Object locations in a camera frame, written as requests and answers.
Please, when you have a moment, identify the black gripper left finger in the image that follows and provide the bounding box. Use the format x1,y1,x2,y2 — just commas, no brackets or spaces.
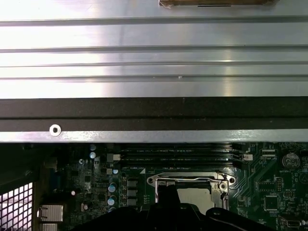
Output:
72,182,171,231

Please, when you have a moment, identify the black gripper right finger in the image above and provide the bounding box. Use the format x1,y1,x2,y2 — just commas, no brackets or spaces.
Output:
168,182,274,231

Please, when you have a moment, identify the silver CPU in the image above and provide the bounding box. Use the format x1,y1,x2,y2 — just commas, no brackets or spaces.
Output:
176,187,215,216

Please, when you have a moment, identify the black RAM slot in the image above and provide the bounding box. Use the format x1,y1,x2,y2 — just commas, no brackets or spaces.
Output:
120,153,241,159
120,160,241,169

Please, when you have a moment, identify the CPU socket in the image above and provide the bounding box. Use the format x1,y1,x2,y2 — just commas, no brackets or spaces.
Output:
146,171,236,216

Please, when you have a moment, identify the green motherboard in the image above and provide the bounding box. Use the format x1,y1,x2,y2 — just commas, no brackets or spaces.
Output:
38,141,308,231

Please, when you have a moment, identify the black PC case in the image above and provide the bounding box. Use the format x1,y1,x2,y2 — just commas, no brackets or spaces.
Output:
0,96,308,231

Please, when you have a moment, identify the silver rear port block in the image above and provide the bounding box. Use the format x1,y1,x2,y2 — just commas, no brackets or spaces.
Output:
38,204,64,222

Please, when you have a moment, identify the round coin battery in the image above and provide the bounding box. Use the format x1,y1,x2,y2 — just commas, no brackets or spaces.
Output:
282,153,301,169

